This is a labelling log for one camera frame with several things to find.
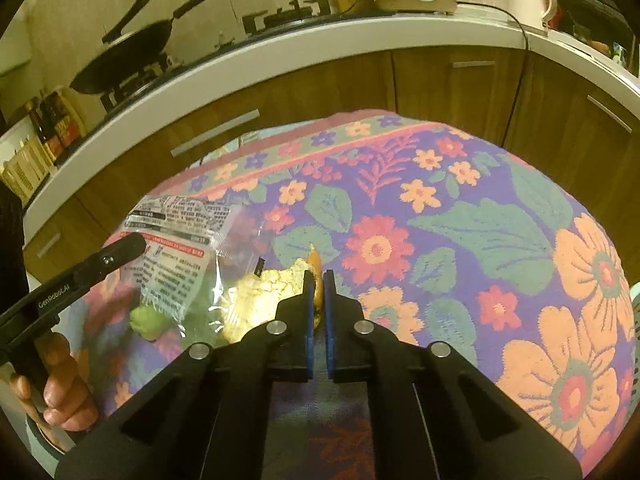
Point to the green fruit piece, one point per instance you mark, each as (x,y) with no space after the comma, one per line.
(147,322)

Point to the clear printed plastic bag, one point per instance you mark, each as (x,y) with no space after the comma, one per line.
(175,260)

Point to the wooden base cabinets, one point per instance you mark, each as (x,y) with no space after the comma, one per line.
(450,90)

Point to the person's left hand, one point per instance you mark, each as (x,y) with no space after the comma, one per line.
(70,390)

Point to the black gas stove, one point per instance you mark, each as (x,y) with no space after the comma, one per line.
(285,17)

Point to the pale food package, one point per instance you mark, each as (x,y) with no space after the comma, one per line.
(22,167)

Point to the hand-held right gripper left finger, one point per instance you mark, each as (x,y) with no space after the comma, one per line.
(290,340)

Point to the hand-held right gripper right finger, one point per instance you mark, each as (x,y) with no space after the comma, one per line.
(350,345)

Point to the floral tablecloth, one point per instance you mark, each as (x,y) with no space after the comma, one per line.
(450,240)

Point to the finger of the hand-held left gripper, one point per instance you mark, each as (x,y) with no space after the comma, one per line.
(115,255)

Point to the black wok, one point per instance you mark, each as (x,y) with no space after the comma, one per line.
(125,65)

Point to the white countertop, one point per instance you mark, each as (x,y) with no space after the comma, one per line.
(300,45)

